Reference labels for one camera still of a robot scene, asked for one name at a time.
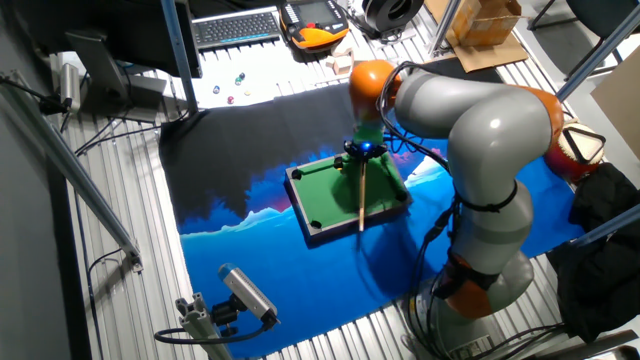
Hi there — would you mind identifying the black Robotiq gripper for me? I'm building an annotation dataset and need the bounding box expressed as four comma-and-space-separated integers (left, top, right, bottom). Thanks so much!
343, 141, 389, 162

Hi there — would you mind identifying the wooden cue with black handle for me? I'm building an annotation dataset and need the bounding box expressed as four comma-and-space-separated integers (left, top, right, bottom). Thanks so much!
357, 159, 368, 233

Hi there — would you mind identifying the miniature green pool table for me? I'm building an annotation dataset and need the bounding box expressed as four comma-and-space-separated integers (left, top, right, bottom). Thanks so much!
283, 149, 414, 240

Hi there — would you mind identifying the orange and black teach pendant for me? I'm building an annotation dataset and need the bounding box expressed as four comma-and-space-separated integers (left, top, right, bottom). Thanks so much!
278, 0, 350, 51

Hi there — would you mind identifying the black filament spool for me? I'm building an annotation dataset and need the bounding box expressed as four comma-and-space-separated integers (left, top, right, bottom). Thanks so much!
360, 0, 426, 35

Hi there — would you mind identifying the blue and black printed cloth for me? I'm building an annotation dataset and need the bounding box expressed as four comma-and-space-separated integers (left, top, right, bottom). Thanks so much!
158, 74, 586, 359

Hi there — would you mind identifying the black computer keyboard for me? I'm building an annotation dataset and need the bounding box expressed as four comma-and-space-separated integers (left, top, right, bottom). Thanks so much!
191, 10, 282, 51

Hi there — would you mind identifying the brown cardboard box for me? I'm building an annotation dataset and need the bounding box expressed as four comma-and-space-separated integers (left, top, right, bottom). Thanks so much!
449, 0, 524, 49

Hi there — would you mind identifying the short aluminium profile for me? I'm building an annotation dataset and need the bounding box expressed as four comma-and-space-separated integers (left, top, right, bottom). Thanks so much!
174, 292, 234, 360

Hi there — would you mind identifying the black fabric bag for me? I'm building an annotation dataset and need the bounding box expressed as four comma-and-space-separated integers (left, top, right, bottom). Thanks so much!
547, 162, 640, 344

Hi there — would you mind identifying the brown cardboard panel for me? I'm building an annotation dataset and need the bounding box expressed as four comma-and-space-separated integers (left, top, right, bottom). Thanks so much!
589, 59, 640, 161

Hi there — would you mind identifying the dark office chair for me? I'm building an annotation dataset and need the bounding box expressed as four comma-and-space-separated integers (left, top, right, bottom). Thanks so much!
527, 0, 640, 66

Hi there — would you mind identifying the black computer monitor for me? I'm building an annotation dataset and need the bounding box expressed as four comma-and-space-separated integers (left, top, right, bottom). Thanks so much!
14, 0, 204, 124

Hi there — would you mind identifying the aluminium frame post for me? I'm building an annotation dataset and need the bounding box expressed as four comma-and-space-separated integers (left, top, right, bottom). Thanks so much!
159, 0, 201, 116
569, 202, 640, 246
557, 4, 640, 101
429, 0, 461, 54

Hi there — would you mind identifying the grey camera with blue end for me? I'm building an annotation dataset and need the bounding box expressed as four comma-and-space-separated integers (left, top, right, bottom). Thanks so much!
217, 263, 281, 326

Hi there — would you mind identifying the black desk cable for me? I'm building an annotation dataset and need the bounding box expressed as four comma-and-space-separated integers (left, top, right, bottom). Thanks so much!
74, 107, 191, 157

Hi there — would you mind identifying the black camera cable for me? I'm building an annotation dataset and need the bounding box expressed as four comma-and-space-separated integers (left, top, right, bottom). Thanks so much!
153, 319, 274, 347

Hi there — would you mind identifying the long aluminium rail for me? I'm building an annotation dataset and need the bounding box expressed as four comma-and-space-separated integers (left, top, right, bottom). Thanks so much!
0, 74, 144, 274

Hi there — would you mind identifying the black floor cable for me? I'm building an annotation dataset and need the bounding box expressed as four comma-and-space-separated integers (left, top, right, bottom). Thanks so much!
85, 247, 124, 360

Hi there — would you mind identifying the silver cylindrical camera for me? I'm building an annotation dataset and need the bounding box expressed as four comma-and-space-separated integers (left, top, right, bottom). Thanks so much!
59, 63, 82, 114

